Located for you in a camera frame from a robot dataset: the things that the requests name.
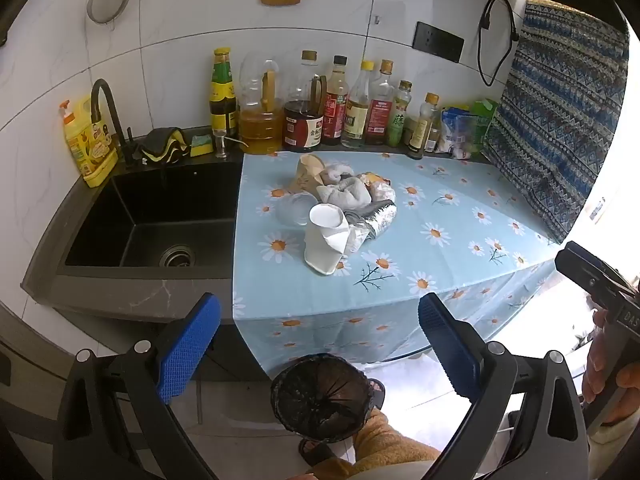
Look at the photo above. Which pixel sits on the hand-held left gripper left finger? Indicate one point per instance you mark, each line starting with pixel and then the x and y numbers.
pixel 192 345

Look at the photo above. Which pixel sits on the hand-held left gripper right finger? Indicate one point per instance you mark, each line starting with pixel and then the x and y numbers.
pixel 445 345

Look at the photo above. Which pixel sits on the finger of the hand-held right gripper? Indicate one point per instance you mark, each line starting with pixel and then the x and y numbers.
pixel 600 260
pixel 575 270

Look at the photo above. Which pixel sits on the bin with black bag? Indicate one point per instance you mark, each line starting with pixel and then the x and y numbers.
pixel 320 400

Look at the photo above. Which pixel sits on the clear plastic bag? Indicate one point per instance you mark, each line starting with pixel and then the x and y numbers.
pixel 295 210

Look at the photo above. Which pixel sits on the white cloth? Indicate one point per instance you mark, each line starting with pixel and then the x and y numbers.
pixel 350 195
pixel 342 172

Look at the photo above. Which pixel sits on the person's right forearm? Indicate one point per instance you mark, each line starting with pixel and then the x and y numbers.
pixel 620 435

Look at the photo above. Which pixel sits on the person's right hand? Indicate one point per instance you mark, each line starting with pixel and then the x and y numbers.
pixel 597 360

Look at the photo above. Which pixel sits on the dark slipper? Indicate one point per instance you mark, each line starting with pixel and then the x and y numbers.
pixel 316 452
pixel 376 392

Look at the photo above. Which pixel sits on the blue daisy tablecloth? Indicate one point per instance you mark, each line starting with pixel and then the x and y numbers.
pixel 440 260

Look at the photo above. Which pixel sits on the metal sink drain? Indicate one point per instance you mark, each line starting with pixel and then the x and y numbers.
pixel 176 256

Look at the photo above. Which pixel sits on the orange fuzzy mat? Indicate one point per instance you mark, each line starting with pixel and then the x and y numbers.
pixel 385 452

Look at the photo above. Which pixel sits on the crumpled white paper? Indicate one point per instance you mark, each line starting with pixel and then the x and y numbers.
pixel 357 240

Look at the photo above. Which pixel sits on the black sink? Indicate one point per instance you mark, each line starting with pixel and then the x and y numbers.
pixel 150 210

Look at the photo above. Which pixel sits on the silver foil wrapper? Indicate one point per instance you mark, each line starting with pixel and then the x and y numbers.
pixel 377 217

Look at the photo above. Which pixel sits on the blue patterned cloth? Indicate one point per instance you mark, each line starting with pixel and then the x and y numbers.
pixel 560 110

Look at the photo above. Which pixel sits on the white paper cup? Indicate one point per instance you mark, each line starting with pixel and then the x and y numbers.
pixel 322 245

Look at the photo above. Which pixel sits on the red white snack wrapper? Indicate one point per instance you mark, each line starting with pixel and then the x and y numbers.
pixel 384 193

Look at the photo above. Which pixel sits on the green box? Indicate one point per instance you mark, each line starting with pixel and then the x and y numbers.
pixel 484 120

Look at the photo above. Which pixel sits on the yellow snack wrapper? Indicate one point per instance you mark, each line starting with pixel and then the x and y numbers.
pixel 372 177

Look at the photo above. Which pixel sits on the white seasoning bag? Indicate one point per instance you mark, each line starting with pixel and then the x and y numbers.
pixel 456 130

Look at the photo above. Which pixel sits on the yellow green sponge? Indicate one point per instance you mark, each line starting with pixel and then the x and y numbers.
pixel 201 146

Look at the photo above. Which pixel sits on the black and yellow cloth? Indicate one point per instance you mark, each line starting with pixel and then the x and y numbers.
pixel 162 146

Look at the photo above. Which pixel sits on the chrome soap dispenser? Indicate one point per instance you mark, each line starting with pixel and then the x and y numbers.
pixel 220 144

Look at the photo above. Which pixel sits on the brown paper cup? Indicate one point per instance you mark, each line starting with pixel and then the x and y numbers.
pixel 306 172

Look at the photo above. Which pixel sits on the small yellow cap bottle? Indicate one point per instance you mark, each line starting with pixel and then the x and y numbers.
pixel 420 132

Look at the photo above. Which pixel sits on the yellow dish soap bottle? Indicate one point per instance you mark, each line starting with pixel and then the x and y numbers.
pixel 90 145

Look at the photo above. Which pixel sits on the clear cooking oil jug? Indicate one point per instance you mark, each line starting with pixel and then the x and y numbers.
pixel 259 130

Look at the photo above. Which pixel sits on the gold cap red label bottle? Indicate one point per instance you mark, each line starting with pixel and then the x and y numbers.
pixel 379 115

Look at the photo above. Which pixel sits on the dark soy sauce jug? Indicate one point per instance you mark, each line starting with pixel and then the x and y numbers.
pixel 302 130

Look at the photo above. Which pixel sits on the clear bottle white label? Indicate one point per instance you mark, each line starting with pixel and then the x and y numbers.
pixel 356 115

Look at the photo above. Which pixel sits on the dark sauce bottle green label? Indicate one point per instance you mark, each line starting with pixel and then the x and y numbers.
pixel 223 95

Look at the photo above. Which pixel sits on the black faucet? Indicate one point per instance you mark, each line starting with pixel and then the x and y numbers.
pixel 111 105

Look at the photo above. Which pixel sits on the black cap red label bottle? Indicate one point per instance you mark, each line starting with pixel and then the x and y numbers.
pixel 335 110

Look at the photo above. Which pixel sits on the black wall outlet panel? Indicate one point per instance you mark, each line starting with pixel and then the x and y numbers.
pixel 439 41

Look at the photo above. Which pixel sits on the metal wall hook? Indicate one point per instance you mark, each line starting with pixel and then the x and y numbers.
pixel 377 19

